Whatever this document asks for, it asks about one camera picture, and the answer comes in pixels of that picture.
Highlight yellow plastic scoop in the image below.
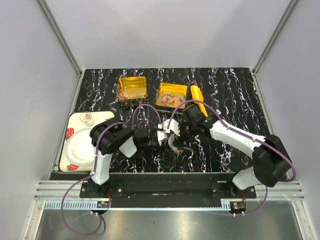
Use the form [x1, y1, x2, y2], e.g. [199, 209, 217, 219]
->
[190, 85, 208, 117]

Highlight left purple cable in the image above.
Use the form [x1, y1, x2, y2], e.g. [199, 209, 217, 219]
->
[61, 103, 163, 236]

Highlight white paper plate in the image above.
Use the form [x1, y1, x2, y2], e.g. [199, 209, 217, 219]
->
[65, 128, 95, 167]

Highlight clear plastic jar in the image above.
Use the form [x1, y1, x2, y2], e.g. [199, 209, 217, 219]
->
[168, 140, 188, 153]

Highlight right aluminium frame post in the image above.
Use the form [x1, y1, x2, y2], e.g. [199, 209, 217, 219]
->
[252, 0, 300, 75]

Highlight gold tin with lollipops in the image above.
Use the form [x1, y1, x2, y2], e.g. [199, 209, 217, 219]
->
[117, 76, 148, 106]

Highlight small clear cup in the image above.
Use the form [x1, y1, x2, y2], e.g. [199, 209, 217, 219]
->
[79, 112, 94, 127]

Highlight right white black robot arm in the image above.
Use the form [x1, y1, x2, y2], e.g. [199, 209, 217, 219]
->
[179, 104, 292, 199]

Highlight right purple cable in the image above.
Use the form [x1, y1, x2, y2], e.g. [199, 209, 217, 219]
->
[167, 99, 298, 216]

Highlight strawberry pattern tray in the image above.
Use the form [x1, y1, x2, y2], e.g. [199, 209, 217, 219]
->
[59, 111, 115, 173]

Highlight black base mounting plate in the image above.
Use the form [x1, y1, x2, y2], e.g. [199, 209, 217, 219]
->
[78, 172, 255, 198]

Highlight white jar lid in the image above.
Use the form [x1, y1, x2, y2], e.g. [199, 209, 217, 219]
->
[168, 134, 182, 151]

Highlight left aluminium frame post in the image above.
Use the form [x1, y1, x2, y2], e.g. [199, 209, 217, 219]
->
[36, 0, 82, 76]

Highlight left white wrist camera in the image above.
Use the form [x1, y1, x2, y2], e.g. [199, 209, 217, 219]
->
[156, 123, 169, 146]

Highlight gold tin with gummies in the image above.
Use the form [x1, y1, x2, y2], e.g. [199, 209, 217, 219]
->
[155, 82, 188, 110]

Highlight purple cable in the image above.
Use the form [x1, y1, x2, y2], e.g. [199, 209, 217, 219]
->
[61, 103, 163, 236]
[167, 99, 298, 216]

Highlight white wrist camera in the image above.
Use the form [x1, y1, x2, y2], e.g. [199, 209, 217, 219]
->
[162, 119, 180, 136]
[156, 123, 169, 146]

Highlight aluminium rail base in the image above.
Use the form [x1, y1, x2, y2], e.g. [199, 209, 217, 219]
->
[34, 180, 305, 211]

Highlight aluminium frame post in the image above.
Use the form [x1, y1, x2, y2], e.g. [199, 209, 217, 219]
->
[36, 0, 82, 76]
[252, 0, 300, 75]

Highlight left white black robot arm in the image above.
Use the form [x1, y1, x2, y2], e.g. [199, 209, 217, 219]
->
[89, 119, 161, 198]

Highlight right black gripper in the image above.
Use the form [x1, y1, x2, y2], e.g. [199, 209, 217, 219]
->
[172, 120, 198, 152]

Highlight black marble pattern mat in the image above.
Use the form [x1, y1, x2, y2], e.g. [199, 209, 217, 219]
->
[74, 67, 270, 173]

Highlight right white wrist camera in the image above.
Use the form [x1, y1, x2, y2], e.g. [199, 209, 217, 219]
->
[162, 119, 180, 136]

